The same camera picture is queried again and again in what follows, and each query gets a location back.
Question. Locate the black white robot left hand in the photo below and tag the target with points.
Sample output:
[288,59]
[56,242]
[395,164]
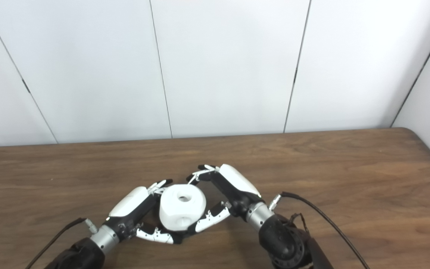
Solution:
[131,201]

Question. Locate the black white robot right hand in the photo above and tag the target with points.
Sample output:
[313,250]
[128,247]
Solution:
[237,183]

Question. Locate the round white plastic piece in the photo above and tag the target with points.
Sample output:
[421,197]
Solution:
[181,211]

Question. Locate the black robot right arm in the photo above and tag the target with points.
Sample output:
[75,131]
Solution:
[282,243]

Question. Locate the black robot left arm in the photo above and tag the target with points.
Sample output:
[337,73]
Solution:
[80,256]

